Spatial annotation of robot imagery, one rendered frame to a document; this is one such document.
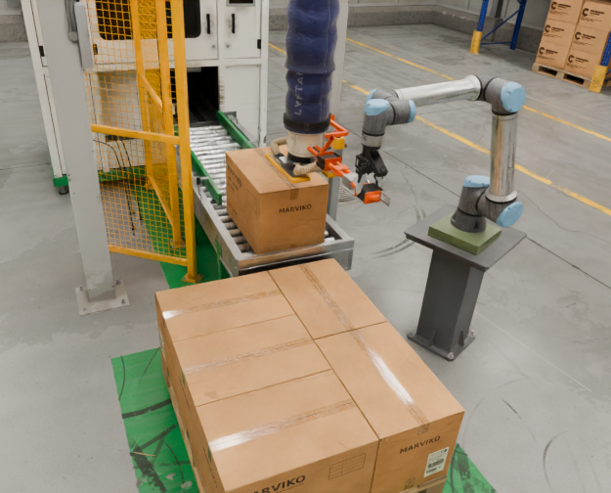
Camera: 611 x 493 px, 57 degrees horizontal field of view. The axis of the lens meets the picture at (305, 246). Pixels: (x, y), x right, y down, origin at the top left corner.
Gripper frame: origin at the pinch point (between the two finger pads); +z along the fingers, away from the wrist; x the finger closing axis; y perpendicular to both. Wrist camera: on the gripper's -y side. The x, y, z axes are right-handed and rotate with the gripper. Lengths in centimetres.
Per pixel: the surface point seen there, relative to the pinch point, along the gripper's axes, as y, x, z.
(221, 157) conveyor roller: 216, -4, 71
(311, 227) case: 67, -9, 54
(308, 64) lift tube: 50, 7, -40
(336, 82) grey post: 338, -169, 56
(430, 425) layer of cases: -64, 0, 71
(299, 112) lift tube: 52, 9, -18
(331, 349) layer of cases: -13, 18, 69
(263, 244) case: 67, 19, 60
